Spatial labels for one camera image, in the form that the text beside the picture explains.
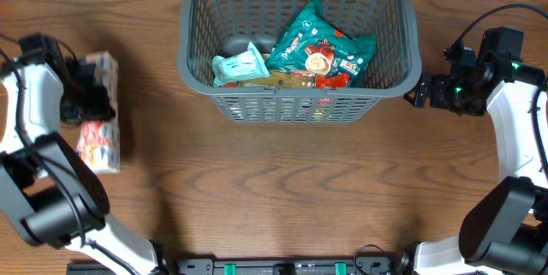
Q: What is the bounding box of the Kleenex tissue multipack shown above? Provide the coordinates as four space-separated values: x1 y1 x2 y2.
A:
77 51 121 174

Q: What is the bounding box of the green Nescafe coffee bag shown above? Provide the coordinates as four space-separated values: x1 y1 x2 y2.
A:
265 0 377 87

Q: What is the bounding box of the orange spaghetti packet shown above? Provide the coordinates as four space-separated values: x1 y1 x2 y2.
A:
220 71 353 117

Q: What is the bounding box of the teal wet wipes packet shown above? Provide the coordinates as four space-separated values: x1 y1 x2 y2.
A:
212 42 271 87

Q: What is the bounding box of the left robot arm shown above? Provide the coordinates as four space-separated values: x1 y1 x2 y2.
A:
1 33 173 274

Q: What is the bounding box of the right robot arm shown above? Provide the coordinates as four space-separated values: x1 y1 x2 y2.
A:
397 27 547 274

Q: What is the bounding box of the grey plastic basket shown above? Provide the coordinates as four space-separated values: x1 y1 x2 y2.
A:
177 0 422 123

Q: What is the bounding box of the left black cable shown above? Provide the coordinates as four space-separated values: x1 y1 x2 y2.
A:
0 33 138 275

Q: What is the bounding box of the black cable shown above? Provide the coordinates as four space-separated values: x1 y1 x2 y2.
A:
453 3 548 173
0 33 138 275

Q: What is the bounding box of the right black cable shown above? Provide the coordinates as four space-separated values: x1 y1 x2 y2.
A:
453 3 548 173

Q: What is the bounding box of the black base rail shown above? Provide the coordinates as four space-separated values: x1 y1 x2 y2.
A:
66 255 412 275

